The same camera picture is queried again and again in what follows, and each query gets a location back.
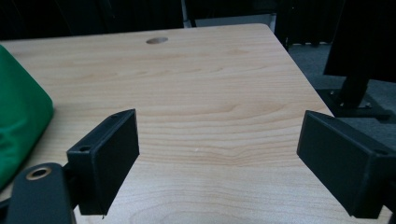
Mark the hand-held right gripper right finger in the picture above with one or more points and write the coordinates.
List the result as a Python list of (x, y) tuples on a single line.
[(342, 161)]

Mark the black stand with base plate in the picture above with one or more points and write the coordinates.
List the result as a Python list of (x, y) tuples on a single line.
[(353, 93)]

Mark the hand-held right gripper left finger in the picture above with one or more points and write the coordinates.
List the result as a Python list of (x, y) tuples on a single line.
[(106, 161)]

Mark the green dinosaur print T-shirt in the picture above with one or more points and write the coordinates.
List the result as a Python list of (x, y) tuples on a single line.
[(18, 118)]

